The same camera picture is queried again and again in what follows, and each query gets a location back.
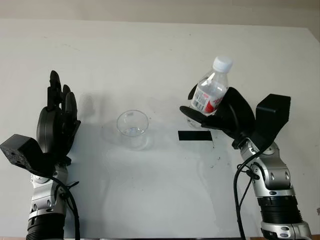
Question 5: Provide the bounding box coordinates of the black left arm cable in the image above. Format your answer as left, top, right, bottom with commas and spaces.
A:
49, 174, 81, 240

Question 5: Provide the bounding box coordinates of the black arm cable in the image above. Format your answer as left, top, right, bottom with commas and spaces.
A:
49, 174, 81, 240
232, 149, 261, 240

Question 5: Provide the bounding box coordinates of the clear glass cup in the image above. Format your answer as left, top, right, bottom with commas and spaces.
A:
115, 109, 151, 151

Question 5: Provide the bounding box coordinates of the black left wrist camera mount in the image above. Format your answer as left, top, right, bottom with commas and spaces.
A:
0, 133, 56, 176

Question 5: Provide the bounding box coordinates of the clear water bottle red label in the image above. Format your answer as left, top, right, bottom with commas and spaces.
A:
184, 55, 234, 129

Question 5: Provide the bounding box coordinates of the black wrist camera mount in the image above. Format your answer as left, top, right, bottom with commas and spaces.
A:
243, 93, 292, 154
0, 133, 56, 176

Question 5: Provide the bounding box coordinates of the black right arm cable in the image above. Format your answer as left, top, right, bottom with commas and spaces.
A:
232, 149, 261, 240

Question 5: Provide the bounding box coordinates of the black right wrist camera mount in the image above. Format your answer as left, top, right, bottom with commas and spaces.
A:
243, 93, 292, 154

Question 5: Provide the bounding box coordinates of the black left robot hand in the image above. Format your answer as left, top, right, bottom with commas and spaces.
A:
35, 70, 82, 168

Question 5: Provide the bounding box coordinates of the black tape rectangle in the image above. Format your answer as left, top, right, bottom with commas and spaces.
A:
177, 130, 212, 142

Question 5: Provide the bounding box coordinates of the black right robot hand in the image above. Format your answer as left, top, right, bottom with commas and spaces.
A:
179, 84, 257, 149

